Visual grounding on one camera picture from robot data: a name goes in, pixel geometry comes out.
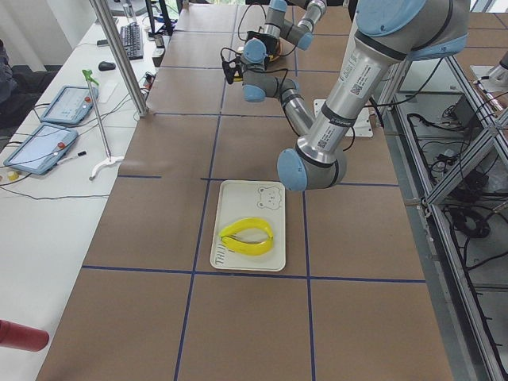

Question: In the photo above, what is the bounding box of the yellow banana moved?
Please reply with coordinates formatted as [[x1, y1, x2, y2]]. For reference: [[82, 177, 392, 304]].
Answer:
[[219, 217, 274, 240], [220, 236, 274, 256]]

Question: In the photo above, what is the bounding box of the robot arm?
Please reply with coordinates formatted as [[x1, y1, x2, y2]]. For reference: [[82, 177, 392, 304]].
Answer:
[[240, 1, 470, 191], [242, 0, 327, 64]]

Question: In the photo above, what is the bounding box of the brown wicker basket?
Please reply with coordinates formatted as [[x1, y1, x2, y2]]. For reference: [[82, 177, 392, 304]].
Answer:
[[267, 39, 282, 64]]

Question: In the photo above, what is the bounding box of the white rectangular bear tray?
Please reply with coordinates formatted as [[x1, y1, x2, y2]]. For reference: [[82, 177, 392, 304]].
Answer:
[[210, 180, 286, 271]]

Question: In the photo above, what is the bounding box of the black computer mouse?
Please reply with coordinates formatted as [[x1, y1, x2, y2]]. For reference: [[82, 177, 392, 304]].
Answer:
[[98, 61, 116, 71]]

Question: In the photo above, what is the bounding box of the black keyboard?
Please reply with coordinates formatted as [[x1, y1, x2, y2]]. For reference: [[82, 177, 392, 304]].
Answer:
[[120, 23, 144, 60]]

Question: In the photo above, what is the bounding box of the teach pendant far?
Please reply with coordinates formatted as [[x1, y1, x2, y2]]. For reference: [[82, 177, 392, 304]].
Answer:
[[40, 86, 93, 125]]

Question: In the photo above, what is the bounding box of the teach pendant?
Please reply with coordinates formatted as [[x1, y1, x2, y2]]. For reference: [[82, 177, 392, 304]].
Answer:
[[4, 122, 78, 175], [40, 86, 93, 125]]

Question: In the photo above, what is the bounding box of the teach pendant near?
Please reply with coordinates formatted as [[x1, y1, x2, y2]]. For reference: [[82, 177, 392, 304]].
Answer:
[[4, 122, 78, 175]]

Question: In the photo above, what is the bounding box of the red cylinder bottle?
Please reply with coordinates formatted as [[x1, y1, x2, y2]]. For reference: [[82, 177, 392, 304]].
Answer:
[[1, 320, 49, 352]]

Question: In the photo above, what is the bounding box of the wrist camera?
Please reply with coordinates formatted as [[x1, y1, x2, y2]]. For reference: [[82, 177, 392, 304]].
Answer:
[[221, 59, 243, 84]]

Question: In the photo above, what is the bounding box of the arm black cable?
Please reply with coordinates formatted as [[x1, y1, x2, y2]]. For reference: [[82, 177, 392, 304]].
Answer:
[[220, 47, 291, 87]]

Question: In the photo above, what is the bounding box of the aluminium frame post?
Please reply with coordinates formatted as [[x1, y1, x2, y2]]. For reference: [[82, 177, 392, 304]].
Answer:
[[90, 0, 148, 117]]

